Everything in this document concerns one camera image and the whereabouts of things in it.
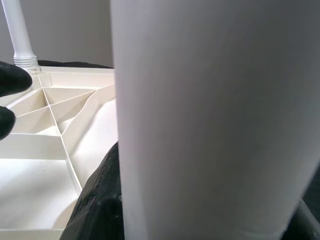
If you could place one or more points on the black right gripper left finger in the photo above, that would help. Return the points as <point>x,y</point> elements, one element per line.
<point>100,207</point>

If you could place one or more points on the white plastic table top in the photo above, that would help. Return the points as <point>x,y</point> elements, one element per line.
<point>32,187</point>

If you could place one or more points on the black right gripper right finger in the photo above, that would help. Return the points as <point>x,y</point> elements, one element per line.
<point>307,227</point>

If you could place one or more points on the white plastic table leg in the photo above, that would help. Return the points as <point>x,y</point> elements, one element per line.
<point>212,112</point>
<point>18,37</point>

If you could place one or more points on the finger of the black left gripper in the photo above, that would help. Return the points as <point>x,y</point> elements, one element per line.
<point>15,78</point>
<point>6,122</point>

